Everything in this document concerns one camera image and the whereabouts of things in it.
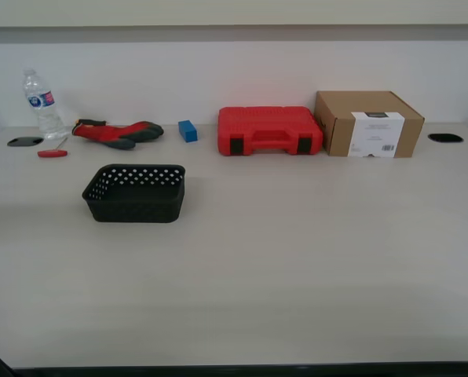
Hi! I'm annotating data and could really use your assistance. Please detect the red T-handle hex key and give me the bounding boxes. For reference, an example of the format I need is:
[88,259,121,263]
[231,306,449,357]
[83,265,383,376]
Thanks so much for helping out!
[37,137,71,159]

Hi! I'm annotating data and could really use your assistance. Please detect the clear plastic water bottle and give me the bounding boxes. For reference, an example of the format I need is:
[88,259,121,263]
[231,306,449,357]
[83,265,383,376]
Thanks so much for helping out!
[21,68,68,141]

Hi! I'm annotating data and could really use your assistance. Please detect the red plastic tool case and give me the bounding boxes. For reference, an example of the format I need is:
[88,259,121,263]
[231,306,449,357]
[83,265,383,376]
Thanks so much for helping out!
[218,105,324,156]

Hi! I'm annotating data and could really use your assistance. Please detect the brown cardboard box white label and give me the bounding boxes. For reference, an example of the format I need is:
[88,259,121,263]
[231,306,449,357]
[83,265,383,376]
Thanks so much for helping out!
[314,90,426,159]

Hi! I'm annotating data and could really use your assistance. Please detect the black oval cable grommet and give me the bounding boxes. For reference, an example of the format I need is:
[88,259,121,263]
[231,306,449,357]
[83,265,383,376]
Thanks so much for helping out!
[427,133,465,144]
[6,135,45,148]

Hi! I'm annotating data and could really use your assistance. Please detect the black perforated plastic basket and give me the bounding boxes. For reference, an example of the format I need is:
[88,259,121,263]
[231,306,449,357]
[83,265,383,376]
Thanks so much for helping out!
[81,163,187,224]

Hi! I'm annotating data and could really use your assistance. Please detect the blue block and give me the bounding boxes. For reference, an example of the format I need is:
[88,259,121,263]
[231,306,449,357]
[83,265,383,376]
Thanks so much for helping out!
[177,119,199,144]

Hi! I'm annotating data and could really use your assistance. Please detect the red grey work glove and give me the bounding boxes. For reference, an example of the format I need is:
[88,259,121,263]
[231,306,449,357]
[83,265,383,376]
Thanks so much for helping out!
[71,120,165,151]

